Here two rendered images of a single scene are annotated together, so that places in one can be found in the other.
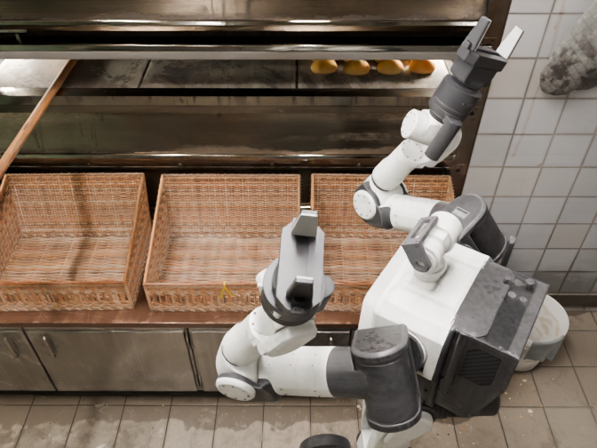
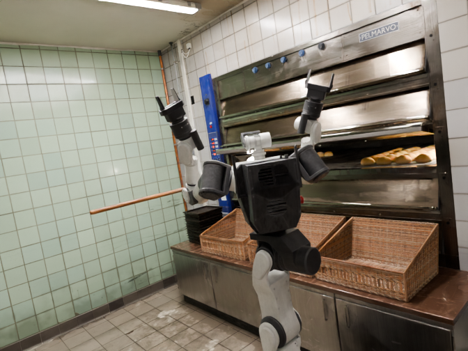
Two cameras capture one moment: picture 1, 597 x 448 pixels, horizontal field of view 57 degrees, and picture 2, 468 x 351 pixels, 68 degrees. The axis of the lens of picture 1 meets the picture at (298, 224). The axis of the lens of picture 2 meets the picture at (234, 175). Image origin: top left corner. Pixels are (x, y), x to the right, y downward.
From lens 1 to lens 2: 1.54 m
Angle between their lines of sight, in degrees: 57
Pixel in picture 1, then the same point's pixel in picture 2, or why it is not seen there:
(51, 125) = not seen: hidden behind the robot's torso
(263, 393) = (190, 196)
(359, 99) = (371, 170)
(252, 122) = (324, 186)
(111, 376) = (234, 304)
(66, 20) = not seen: hidden behind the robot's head
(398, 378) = (207, 170)
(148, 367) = (246, 301)
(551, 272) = not seen: outside the picture
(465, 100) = (308, 104)
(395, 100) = (391, 170)
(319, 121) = (355, 185)
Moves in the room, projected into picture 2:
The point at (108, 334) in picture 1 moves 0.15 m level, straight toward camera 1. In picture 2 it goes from (232, 271) to (226, 280)
